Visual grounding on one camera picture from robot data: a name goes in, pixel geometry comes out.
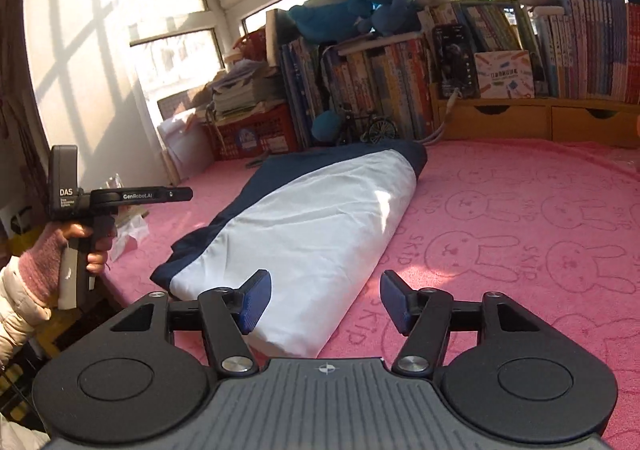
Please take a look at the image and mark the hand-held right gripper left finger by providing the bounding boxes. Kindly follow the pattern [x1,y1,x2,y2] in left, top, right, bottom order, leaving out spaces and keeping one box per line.
[109,268,274,377]

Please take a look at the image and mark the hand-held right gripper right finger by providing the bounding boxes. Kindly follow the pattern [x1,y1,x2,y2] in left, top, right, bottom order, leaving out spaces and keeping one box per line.
[378,269,544,377]

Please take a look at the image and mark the navy and white jacket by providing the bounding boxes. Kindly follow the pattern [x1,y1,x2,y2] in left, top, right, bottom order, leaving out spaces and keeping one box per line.
[150,139,429,361]

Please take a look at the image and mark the person's left forearm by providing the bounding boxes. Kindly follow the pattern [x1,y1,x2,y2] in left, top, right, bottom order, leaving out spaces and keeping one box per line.
[0,255,54,367]

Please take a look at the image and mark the person's left hand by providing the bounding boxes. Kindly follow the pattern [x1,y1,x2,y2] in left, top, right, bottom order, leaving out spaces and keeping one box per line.
[16,222,114,307]

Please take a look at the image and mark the clear plastic bag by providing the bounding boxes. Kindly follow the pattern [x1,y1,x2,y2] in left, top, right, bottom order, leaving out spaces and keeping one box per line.
[111,174,152,262]

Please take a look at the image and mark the translucent storage bin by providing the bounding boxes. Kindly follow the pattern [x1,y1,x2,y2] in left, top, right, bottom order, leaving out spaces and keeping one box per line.
[156,89,217,184]

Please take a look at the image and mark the red plastic crate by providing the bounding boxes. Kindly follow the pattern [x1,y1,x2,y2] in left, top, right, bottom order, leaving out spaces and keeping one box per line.
[214,104,302,162]

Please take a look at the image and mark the stack of paper workbooks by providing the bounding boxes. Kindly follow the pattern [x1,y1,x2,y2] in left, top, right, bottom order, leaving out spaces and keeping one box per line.
[206,56,287,122]

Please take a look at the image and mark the row of tall blue books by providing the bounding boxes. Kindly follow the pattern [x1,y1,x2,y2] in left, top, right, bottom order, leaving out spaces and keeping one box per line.
[279,36,327,149]

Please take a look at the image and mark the blue plush ball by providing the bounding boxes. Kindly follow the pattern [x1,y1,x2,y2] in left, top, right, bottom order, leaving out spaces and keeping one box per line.
[311,110,344,142]

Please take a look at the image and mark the red plastic basket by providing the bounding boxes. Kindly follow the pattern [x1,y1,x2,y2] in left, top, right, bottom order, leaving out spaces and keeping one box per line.
[234,26,269,64]

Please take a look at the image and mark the black miniature bicycle model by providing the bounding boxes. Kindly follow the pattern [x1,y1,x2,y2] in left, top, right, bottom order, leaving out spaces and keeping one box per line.
[336,108,399,147]

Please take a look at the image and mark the brown flat board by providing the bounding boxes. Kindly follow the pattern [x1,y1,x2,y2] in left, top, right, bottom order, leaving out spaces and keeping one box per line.
[264,8,297,67]

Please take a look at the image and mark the row of thick colourful books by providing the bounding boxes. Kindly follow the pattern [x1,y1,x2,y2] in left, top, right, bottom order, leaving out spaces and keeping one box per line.
[321,31,437,142]

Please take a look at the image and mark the blue whale plush toy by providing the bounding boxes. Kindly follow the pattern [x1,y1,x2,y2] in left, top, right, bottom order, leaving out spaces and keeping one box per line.
[289,0,377,44]

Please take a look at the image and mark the wooden drawer organizer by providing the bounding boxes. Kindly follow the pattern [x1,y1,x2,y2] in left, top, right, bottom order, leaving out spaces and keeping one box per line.
[429,94,640,149]

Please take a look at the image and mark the black smartphone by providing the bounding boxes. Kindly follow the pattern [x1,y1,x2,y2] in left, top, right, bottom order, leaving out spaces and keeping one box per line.
[431,22,479,99]

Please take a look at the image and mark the white pencil-print box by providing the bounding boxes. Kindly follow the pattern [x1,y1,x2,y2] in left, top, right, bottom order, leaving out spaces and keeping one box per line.
[473,49,536,100]

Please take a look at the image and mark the row of thin colourful books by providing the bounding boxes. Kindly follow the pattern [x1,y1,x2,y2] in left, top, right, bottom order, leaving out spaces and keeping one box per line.
[419,0,640,104]

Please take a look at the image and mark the white charging cable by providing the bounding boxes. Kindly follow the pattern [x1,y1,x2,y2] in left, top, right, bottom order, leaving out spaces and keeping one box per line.
[424,89,464,147]

